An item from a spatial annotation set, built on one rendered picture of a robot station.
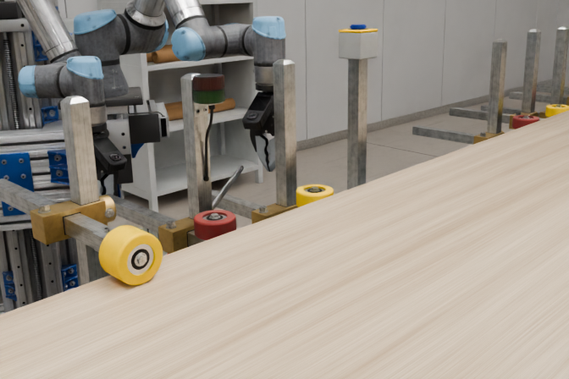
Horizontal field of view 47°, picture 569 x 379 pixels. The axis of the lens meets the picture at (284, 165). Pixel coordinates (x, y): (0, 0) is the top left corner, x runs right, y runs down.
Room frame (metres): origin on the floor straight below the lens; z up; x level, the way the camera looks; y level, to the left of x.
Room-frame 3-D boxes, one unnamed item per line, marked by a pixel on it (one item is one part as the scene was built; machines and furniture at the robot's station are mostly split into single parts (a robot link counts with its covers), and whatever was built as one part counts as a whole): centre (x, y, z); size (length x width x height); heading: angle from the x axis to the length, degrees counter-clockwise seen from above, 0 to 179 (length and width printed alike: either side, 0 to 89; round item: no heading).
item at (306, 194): (1.32, -0.06, 0.85); 0.08 x 0.08 x 0.11
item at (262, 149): (1.53, 0.04, 0.94); 0.06 x 0.03 x 0.09; 156
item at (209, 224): (1.16, 0.13, 0.85); 0.08 x 0.08 x 0.11
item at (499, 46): (2.14, -0.71, 0.90); 0.04 x 0.04 x 0.48; 45
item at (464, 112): (2.34, -0.81, 0.84); 0.44 x 0.03 x 0.04; 45
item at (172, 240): (1.24, 0.19, 0.85); 0.14 x 0.06 x 0.05; 135
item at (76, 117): (1.08, 0.35, 0.92); 0.04 x 0.04 x 0.48; 45
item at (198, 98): (1.22, 0.14, 1.13); 0.06 x 0.06 x 0.02
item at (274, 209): (1.42, 0.01, 0.81); 0.14 x 0.06 x 0.05; 135
